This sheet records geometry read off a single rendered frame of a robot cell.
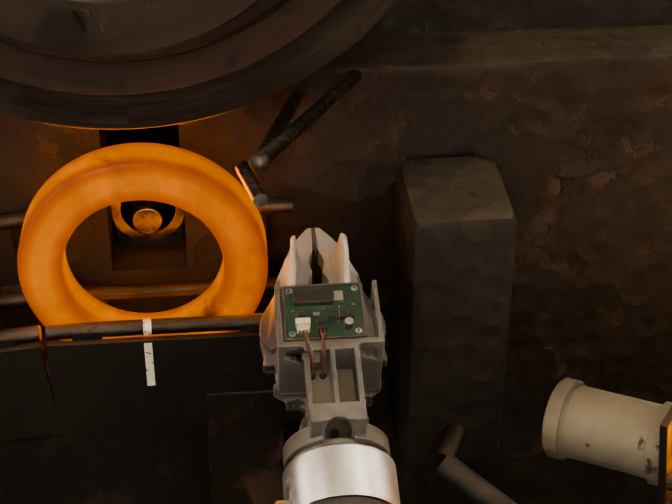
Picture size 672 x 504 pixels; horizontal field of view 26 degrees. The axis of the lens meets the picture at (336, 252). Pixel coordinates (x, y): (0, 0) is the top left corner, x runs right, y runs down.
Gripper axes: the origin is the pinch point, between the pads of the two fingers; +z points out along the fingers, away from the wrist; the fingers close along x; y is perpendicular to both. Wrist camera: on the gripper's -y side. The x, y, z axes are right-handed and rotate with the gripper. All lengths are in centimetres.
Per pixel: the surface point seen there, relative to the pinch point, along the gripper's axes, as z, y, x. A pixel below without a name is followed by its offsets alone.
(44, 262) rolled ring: -1.2, 1.5, 19.9
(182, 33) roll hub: -4.1, 26.2, 8.6
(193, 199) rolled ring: 0.2, 6.2, 8.8
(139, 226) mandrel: 6.4, -4.0, 13.4
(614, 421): -15.9, -1.1, -20.1
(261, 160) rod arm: -7.5, 18.5, 4.1
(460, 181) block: 2.4, 4.3, -11.1
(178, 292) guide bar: 1.0, -5.8, 10.5
